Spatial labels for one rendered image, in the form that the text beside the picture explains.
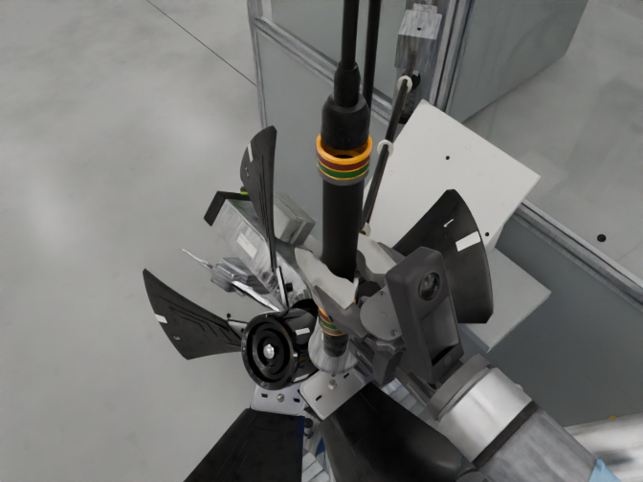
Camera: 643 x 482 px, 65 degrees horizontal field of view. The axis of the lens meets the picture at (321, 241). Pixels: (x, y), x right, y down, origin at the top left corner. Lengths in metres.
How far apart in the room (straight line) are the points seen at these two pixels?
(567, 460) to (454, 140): 0.62
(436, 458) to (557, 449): 0.37
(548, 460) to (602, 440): 0.14
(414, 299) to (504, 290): 0.96
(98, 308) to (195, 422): 0.70
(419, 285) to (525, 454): 0.15
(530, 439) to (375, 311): 0.16
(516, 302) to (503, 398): 0.90
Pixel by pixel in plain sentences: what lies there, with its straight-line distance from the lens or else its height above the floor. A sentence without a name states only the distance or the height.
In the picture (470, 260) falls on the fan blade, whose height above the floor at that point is 1.42.
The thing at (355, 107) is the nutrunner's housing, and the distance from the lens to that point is 0.37.
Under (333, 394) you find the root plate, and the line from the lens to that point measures 0.82.
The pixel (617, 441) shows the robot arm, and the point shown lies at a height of 1.45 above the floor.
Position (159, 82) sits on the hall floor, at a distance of 3.53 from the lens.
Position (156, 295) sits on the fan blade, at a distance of 1.04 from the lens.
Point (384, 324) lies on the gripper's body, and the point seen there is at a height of 1.53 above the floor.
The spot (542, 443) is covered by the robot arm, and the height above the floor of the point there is 1.54.
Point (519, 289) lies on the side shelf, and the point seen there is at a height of 0.86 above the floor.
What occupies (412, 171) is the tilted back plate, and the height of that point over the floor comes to 1.27.
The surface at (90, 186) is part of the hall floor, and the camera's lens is 2.96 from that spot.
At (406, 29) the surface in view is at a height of 1.44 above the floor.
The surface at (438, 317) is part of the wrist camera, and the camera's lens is 0.44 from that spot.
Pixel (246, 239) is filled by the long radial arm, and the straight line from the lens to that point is 1.05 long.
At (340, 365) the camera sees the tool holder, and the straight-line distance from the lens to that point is 0.68.
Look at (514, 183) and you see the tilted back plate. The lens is 0.90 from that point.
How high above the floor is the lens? 1.95
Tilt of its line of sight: 52 degrees down
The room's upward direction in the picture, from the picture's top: straight up
